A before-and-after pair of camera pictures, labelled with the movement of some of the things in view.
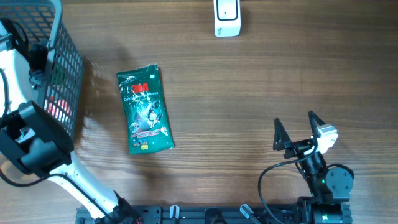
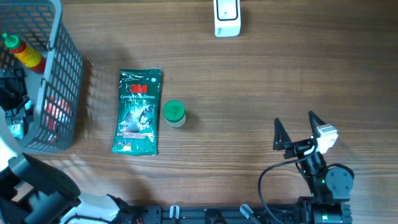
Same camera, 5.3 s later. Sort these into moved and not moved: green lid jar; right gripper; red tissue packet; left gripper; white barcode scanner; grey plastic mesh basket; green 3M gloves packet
Moved: green lid jar; green 3M gloves packet; left gripper
Not moved: grey plastic mesh basket; white barcode scanner; red tissue packet; right gripper
